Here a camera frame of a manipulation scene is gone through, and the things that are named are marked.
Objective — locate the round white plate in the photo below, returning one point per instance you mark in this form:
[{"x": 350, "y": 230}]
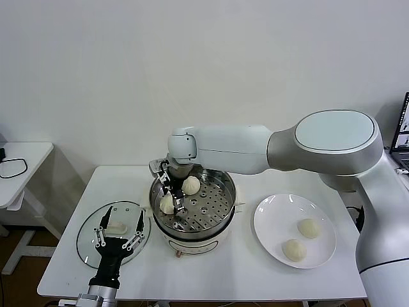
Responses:
[{"x": 278, "y": 217}]

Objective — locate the black power strip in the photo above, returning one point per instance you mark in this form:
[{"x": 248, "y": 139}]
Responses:
[{"x": 360, "y": 220}]

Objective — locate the small black device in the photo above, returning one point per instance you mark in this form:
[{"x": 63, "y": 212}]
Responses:
[{"x": 2, "y": 154}]

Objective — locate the white steamed baozi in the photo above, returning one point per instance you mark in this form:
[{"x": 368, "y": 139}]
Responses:
[
  {"x": 309, "y": 228},
  {"x": 166, "y": 204},
  {"x": 190, "y": 185},
  {"x": 294, "y": 251}
]

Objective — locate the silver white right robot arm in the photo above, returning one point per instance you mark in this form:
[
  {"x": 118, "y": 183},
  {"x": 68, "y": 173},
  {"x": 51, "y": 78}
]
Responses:
[{"x": 233, "y": 150}]

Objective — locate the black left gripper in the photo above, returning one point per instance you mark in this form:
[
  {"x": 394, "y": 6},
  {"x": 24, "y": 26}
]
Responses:
[{"x": 110, "y": 259}]

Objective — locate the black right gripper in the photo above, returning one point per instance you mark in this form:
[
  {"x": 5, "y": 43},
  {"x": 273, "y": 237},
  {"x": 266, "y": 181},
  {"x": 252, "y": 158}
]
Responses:
[{"x": 180, "y": 176}]

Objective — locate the dark open laptop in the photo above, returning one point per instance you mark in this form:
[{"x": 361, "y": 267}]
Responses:
[{"x": 403, "y": 134}]

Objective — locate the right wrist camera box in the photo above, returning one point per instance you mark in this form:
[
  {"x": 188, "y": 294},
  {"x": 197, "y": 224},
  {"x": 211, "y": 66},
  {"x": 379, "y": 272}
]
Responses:
[{"x": 155, "y": 166}]

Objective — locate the steel perforated steamer pot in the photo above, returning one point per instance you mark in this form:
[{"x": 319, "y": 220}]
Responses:
[{"x": 211, "y": 204}]

